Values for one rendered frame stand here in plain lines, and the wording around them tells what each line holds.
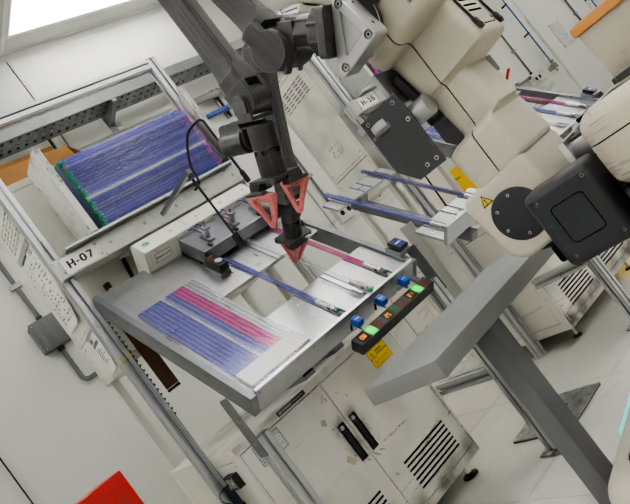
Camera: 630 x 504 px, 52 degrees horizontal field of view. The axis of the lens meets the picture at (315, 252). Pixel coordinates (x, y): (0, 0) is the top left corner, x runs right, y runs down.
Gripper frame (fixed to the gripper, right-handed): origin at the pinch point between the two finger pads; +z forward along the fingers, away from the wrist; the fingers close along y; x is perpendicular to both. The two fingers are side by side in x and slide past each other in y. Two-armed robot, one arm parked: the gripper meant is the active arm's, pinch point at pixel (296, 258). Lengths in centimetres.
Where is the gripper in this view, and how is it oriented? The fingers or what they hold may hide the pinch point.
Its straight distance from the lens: 198.9
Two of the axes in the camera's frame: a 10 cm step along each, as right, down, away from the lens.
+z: 0.9, 8.3, 5.6
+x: 7.5, 3.1, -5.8
